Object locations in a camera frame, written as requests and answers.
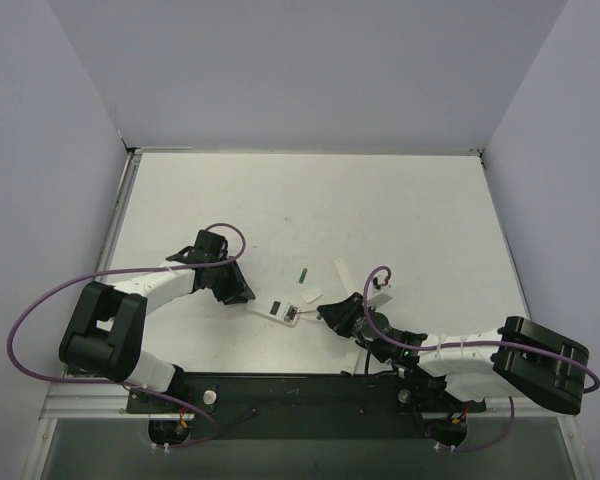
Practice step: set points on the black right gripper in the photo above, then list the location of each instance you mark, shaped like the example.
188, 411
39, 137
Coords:
347, 315

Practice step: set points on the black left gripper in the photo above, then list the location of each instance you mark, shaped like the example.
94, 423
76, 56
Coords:
228, 282

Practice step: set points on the white battery cover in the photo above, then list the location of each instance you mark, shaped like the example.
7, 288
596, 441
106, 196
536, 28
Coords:
311, 295

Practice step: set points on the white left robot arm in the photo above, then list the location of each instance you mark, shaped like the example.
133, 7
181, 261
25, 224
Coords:
105, 333

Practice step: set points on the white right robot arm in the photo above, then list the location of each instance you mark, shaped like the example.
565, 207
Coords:
519, 359

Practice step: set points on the white plastic tray strip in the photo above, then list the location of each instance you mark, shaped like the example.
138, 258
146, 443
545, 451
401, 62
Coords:
345, 276

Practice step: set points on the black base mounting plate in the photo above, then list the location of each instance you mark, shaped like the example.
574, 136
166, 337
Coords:
301, 423

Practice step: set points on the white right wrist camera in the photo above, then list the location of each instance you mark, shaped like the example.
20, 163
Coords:
379, 294

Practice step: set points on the aluminium frame rail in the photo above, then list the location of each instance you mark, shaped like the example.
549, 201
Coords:
216, 394

